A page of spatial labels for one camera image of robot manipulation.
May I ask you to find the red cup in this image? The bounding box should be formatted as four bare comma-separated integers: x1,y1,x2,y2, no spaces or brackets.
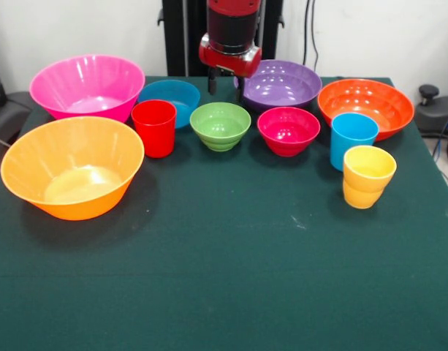
130,99,178,159

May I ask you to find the large pink bowl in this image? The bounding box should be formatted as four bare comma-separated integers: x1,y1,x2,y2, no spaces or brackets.
29,53,147,124

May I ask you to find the small crimson bowl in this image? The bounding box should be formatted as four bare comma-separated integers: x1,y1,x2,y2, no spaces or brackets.
256,106,322,158

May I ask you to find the black hanging cable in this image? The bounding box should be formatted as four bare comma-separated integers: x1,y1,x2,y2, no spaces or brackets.
303,0,322,72

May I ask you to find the green bowl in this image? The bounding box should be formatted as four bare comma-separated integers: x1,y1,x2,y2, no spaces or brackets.
189,102,252,153

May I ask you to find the dark green tablecloth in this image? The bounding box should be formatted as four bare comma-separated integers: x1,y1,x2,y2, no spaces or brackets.
0,75,448,351

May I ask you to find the purple bowl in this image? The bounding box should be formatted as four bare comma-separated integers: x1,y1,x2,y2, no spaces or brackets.
233,59,323,113

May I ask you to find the blue cup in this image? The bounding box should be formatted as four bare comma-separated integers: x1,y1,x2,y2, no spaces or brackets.
330,112,380,173

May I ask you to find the red-orange bowl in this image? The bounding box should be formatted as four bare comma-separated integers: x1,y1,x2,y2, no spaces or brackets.
316,78,416,143

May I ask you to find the blue cable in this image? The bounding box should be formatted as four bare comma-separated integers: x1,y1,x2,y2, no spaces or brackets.
431,102,448,162

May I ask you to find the black pedestal foot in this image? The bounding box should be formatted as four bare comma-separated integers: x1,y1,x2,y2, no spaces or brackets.
0,91,34,147
414,83,448,137

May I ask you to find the large orange bowl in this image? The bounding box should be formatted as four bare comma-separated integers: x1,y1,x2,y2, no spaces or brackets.
0,116,146,222

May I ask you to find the yellow cup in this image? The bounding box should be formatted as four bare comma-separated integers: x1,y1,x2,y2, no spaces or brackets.
342,145,398,210

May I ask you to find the blue bowl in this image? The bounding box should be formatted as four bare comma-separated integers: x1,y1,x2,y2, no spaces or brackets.
137,79,202,129

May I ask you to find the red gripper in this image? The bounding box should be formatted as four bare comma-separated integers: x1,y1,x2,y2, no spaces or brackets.
198,33,263,105

